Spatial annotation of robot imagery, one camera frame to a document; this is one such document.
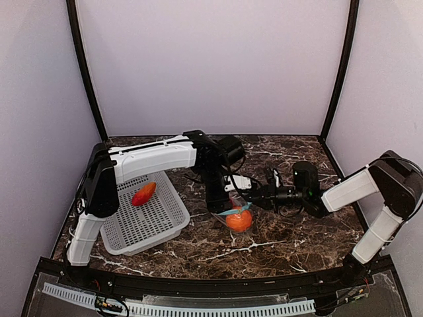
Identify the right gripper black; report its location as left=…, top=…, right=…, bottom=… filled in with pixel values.
left=246, top=178, right=307, bottom=213

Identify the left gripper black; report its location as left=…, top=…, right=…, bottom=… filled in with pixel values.
left=200, top=165, right=233, bottom=217

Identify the clear zip top bag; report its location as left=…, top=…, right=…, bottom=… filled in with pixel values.
left=211, top=191, right=254, bottom=233

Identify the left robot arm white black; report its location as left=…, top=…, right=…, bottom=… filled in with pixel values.
left=65, top=130, right=252, bottom=288

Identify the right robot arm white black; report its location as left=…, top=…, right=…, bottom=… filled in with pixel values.
left=244, top=151, right=422, bottom=287

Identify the white perforated plastic basket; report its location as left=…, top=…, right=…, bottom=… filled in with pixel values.
left=100, top=172, right=190, bottom=256

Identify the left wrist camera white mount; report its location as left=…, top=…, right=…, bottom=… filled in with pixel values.
left=223, top=175, right=252, bottom=192

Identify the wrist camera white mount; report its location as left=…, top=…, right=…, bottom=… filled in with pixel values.
left=264, top=167, right=283, bottom=188
left=223, top=175, right=252, bottom=192

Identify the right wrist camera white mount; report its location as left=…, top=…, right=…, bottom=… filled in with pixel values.
left=264, top=167, right=283, bottom=188

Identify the black front rail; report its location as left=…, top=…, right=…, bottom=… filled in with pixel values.
left=39, top=257, right=394, bottom=300

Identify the white slotted cable duct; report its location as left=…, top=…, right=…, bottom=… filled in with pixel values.
left=42, top=283, right=316, bottom=316

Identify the right black frame post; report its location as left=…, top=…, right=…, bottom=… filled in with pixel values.
left=319, top=0, right=360, bottom=143

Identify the black frame post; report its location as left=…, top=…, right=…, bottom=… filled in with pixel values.
left=319, top=0, right=360, bottom=143
left=66, top=0, right=108, bottom=141

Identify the left black frame post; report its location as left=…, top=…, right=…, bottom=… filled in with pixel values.
left=66, top=0, right=108, bottom=141

